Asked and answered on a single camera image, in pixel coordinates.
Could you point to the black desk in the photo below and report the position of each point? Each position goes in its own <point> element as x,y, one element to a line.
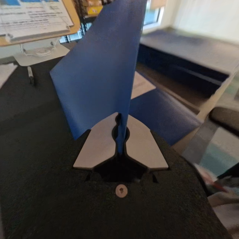
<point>28,115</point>

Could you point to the grey blue bench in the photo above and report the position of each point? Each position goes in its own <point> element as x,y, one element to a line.
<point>188,54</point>

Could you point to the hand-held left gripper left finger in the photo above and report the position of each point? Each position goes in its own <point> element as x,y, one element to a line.
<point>97,147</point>

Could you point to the black marker pen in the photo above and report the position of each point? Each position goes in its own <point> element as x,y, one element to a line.
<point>31,75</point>

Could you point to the white paper sheet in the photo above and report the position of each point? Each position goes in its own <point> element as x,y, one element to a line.
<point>141,85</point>
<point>6,73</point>

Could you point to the metal storage shelf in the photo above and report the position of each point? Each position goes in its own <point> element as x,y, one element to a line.
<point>87,15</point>

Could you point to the brown clipboard with papers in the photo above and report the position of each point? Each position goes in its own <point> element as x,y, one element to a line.
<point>37,20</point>

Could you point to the window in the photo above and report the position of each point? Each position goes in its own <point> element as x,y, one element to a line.
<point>152,13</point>

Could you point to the red and white object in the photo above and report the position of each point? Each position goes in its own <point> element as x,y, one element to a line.
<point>209,177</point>

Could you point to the clear acrylic stand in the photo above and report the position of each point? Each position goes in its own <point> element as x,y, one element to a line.
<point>40,53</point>

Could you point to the grey cloth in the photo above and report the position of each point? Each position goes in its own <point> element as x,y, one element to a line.
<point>226,209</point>

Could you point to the blue paper sheet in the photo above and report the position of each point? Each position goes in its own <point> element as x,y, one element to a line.
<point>160,115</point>
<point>100,71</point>

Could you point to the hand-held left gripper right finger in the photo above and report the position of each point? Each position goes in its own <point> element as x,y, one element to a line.
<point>143,149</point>

